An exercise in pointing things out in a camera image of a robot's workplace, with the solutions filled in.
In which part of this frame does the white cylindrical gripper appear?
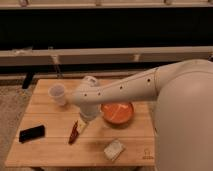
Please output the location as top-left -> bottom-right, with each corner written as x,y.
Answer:
77,105 -> 100,135

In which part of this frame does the red chili pepper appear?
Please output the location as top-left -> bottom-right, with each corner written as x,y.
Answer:
68,121 -> 79,144

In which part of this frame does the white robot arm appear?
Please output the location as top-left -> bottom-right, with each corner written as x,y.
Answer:
71,59 -> 213,171

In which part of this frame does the wooden table board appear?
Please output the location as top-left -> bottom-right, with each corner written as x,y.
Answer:
5,79 -> 155,167

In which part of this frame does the orange bowl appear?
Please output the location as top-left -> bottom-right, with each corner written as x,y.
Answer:
101,103 -> 134,125

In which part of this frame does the white sponge block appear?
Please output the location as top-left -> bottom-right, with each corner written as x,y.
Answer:
104,139 -> 125,161

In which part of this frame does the black rectangular box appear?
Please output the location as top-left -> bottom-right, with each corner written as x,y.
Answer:
19,125 -> 45,143

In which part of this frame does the grey horizontal rail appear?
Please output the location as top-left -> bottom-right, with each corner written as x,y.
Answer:
0,46 -> 213,66

